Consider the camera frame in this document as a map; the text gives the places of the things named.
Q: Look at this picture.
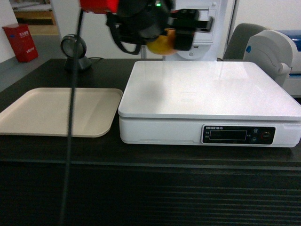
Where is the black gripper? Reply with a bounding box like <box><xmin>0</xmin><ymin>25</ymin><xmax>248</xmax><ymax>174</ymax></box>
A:
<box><xmin>106</xmin><ymin>0</ymin><xmax>214</xmax><ymax>55</ymax></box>

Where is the yellow orange mango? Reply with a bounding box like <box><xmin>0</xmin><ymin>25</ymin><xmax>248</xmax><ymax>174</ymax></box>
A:
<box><xmin>147</xmin><ymin>29</ymin><xmax>177</xmax><ymax>56</ymax></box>

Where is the white checkout scale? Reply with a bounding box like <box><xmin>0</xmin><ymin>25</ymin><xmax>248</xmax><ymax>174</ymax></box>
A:
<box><xmin>119</xmin><ymin>61</ymin><xmax>301</xmax><ymax>147</ymax></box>

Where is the white receipt printer kiosk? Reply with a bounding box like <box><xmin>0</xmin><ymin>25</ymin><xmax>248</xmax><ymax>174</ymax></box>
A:
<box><xmin>163</xmin><ymin>0</ymin><xmax>228</xmax><ymax>61</ymax></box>

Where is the grey office chair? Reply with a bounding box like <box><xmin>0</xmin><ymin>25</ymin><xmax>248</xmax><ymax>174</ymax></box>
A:
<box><xmin>222</xmin><ymin>23</ymin><xmax>269</xmax><ymax>61</ymax></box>

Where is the white blue label printer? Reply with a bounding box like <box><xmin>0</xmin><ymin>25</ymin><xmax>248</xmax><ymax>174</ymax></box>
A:
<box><xmin>243</xmin><ymin>30</ymin><xmax>301</xmax><ymax>98</ymax></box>

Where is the black round barcode scanner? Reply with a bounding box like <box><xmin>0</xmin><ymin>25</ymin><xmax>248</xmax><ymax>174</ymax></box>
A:
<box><xmin>60</xmin><ymin>34</ymin><xmax>92</xmax><ymax>72</ymax></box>

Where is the red fire extinguisher box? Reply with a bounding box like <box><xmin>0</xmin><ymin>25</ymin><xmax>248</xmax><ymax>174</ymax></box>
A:
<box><xmin>2</xmin><ymin>24</ymin><xmax>39</xmax><ymax>63</ymax></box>

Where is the beige plastic tray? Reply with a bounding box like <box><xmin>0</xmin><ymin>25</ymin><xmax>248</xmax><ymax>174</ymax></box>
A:
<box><xmin>0</xmin><ymin>88</ymin><xmax>123</xmax><ymax>137</ymax></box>

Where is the black hanging cable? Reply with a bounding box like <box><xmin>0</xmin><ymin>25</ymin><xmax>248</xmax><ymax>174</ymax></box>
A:
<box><xmin>58</xmin><ymin>9</ymin><xmax>85</xmax><ymax>226</ymax></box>

